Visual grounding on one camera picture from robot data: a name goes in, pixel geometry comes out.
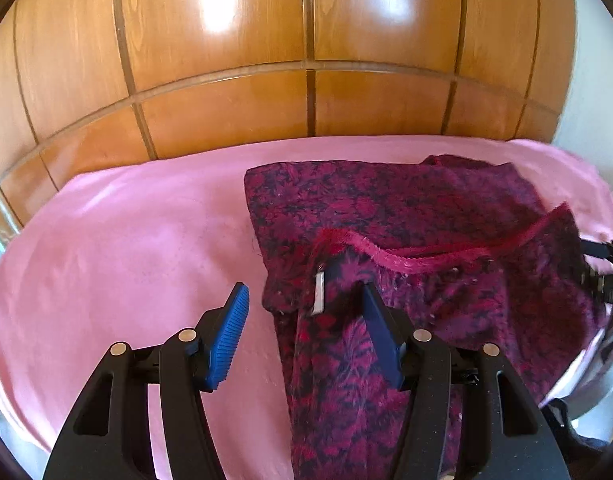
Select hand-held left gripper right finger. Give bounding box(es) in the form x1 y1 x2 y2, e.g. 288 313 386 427
360 284 572 480

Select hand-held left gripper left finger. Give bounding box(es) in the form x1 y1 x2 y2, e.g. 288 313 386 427
42 282 250 480

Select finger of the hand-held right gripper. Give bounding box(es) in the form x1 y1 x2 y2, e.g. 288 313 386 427
580 239 613 307

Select red floral pants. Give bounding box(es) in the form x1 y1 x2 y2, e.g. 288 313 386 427
244 154 609 480

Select pink bed sheet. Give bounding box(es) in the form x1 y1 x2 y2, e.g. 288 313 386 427
0 135 613 480

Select wooden wardrobe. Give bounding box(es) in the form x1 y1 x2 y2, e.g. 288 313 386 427
0 0 578 233

